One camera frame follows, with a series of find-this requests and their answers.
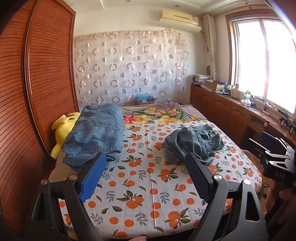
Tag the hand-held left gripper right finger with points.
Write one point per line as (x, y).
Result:
(196, 178)

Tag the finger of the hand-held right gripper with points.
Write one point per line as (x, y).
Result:
(263, 144)

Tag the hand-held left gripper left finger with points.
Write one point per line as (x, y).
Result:
(92, 180)

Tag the person's right forearm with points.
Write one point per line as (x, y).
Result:
(282, 226)

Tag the person's right hand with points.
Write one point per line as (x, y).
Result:
(271, 197)

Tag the bed with orange-print sheet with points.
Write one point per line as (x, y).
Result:
(150, 176)

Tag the blue denim jeans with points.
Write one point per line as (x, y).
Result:
(94, 134)

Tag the wooden cabinet counter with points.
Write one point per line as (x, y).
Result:
(222, 109)

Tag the white plastic container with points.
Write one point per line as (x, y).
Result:
(235, 92)

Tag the yellow plush toy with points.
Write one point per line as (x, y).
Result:
(62, 129)

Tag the open cardboard box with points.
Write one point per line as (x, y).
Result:
(214, 85)

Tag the wooden-framed window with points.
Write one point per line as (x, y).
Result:
(261, 60)

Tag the stack of papers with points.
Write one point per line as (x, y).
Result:
(200, 78)

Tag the small dark fan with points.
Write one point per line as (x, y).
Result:
(208, 70)

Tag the box with blue cloth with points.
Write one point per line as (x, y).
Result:
(144, 99)

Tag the beige window curtain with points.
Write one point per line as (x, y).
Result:
(211, 46)

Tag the circle-patterned sheer curtain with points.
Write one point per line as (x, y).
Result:
(129, 69)

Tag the wall air conditioner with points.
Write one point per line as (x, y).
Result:
(179, 19)

